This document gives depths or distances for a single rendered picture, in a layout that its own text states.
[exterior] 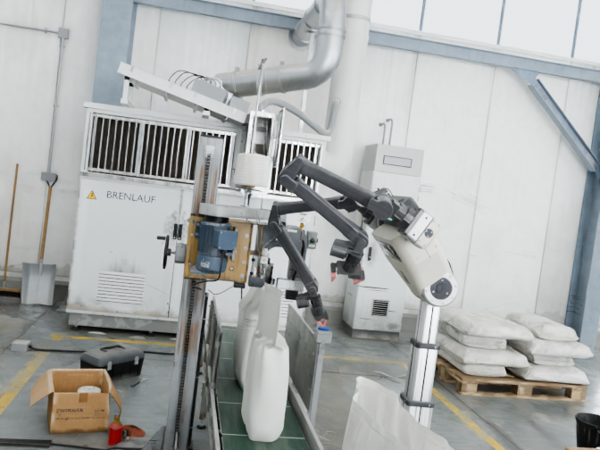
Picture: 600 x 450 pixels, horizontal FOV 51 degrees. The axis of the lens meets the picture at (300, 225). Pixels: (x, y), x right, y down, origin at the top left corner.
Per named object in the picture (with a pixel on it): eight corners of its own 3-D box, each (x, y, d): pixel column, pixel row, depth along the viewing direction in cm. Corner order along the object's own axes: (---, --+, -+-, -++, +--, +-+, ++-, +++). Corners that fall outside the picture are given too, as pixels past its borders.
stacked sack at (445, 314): (511, 333, 577) (513, 318, 576) (442, 326, 568) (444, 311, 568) (491, 323, 619) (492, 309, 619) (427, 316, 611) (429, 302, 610)
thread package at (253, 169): (269, 189, 305) (273, 154, 304) (235, 186, 302) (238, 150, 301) (265, 189, 322) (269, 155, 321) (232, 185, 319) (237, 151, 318)
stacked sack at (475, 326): (537, 345, 539) (539, 328, 539) (464, 338, 527) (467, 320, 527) (512, 332, 581) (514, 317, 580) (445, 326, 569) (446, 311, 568)
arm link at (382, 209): (290, 152, 232) (293, 145, 241) (274, 183, 236) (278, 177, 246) (397, 205, 235) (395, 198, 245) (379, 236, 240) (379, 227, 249)
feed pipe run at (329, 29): (339, 132, 551) (360, -27, 543) (278, 123, 541) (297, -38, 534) (302, 143, 733) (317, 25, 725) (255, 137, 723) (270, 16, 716)
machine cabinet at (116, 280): (304, 350, 613) (331, 136, 602) (59, 330, 573) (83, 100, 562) (286, 323, 727) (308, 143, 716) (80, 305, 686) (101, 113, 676)
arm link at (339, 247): (367, 240, 241) (367, 233, 249) (338, 231, 241) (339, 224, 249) (356, 268, 245) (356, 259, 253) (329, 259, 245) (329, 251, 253)
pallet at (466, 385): (585, 402, 557) (587, 386, 556) (460, 395, 531) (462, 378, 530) (532, 373, 636) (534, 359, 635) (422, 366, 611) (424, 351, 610)
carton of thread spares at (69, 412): (121, 432, 370) (125, 391, 368) (26, 434, 350) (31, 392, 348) (112, 400, 418) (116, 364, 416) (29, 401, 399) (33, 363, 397)
